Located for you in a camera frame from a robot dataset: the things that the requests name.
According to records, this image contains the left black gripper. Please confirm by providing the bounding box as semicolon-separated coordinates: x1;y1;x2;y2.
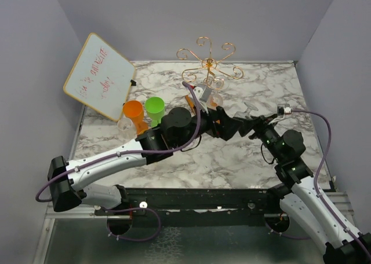
173;100;243;149

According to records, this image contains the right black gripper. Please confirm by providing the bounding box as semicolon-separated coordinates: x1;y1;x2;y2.
234;113;285;162

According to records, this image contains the clear round wine glass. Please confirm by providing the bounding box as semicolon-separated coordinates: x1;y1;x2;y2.
208;76;230;109

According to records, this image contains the clear patterned stemmed glass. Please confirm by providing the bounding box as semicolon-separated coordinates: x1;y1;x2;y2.
233;101;259;120

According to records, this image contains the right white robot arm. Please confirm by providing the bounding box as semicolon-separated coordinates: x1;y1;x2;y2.
239;115;370;263

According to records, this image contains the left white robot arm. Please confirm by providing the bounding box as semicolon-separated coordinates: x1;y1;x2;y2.
47;107;243;215

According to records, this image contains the green plastic goblet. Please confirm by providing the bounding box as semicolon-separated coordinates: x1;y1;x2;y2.
144;97;165;127

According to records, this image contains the orange plastic goblet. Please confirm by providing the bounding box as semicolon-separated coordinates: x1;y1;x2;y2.
123;100;148;135

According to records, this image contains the clear glass near whiteboard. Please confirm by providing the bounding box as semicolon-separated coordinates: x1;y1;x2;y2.
117;118;137;139

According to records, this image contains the white framed whiteboard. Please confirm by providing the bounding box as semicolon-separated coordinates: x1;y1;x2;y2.
63;33;136;121

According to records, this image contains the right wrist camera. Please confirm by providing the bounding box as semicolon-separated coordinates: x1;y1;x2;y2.
277;104;292;116

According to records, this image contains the gold wire wine glass rack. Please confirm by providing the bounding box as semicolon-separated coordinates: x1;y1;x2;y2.
176;36;244;86

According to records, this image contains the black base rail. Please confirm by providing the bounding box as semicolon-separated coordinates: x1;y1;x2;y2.
94;187;290;232

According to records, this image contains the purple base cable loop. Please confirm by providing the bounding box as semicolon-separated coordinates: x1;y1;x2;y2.
106;207;162;242

